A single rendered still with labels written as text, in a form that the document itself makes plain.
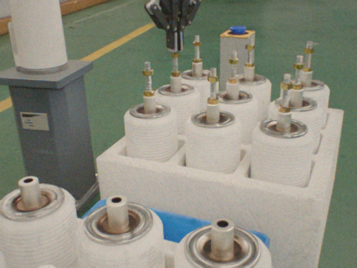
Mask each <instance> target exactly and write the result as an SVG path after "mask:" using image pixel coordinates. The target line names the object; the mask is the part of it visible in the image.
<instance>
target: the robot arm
mask: <svg viewBox="0 0 357 268"><path fill-rule="evenodd" d="M8 3H9V7H10V13H11V22H9V23H8V29H9V33H10V39H11V44H12V49H13V56H14V59H15V65H16V68H17V71H21V72H22V73H25V74H31V75H42V74H52V73H57V72H59V71H64V70H65V69H66V68H68V58H67V55H66V46H65V42H64V29H63V25H62V17H61V9H60V5H59V0H8ZM200 4H201V0H151V2H150V3H145V4H144V9H145V11H147V13H148V15H149V16H150V18H151V19H152V21H153V22H154V23H155V25H156V26H157V28H158V29H162V30H165V31H166V47H167V49H168V50H169V51H170V52H177V51H181V50H182V49H183V46H184V29H185V28H186V26H190V25H191V24H192V22H193V18H194V17H195V15H196V13H197V11H198V8H199V7H200ZM160 10H161V11H160ZM178 11H179V12H181V13H179V12H178ZM169 13H170V14H169ZM188 15H189V16H188ZM187 16H188V18H187ZM178 18H179V21H178Z"/></svg>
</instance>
